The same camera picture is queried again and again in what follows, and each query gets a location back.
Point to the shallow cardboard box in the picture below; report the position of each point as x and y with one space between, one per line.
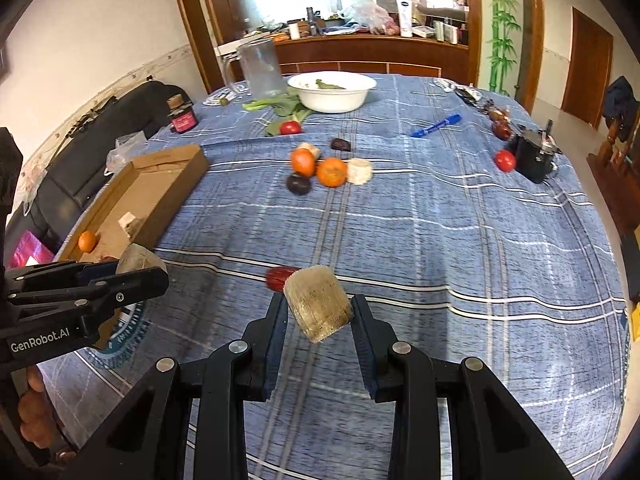
160 185

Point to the bunch of keys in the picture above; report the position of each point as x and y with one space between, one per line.
467 92

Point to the dark jujube date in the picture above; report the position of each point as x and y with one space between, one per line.
299 183
341 145

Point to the tall white bottle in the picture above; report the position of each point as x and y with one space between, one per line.
404 16

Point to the red tomato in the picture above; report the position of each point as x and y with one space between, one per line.
505 161
290 127

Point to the person's left hand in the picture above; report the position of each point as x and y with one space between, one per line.
35 410

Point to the black metal cup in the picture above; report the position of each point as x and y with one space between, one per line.
535 157

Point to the clear plastic wrapper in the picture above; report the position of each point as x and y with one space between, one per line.
225 96

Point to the blue pen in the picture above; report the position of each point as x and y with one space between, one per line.
435 126

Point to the wooden stair railing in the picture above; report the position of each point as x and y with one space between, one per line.
615 195

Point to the clear plastic bag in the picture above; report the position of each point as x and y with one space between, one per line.
125 150

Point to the white bowl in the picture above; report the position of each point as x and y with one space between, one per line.
332 100

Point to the wooden room divider frame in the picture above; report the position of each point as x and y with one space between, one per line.
200 20

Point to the small peeled sugarcane piece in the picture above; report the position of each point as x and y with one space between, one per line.
314 150

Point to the dark bottle with pink label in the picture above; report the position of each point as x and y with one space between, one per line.
181 117

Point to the thin white plastic bag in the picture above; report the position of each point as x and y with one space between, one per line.
32 185

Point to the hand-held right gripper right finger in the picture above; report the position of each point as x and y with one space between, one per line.
365 355

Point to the clear glass mug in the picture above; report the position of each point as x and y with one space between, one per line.
260 70

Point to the green bamboo wall decal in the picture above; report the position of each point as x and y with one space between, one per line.
500 25

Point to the wooden sideboard cabinet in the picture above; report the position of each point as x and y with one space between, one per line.
350 55

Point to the translucent plastic bag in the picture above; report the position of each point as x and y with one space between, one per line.
367 15

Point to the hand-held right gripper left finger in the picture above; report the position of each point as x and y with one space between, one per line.
275 345

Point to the red gift bag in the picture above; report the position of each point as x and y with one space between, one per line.
30 250

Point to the small green leaf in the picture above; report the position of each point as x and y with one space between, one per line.
327 85

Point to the large red jujube date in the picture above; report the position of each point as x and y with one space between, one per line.
276 277

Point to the dark blue jacket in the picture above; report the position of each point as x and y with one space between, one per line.
620 105

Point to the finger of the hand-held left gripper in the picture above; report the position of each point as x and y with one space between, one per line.
100 270
130 287

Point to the black leather sofa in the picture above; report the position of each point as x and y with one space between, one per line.
100 130

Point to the brown wooden door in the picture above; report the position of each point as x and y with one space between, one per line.
587 65

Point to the green leafy vegetable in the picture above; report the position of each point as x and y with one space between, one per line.
280 107

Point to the white flat box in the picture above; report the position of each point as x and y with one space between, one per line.
226 50

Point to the orange mandarin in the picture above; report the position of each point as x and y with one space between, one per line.
331 171
302 161
87 241

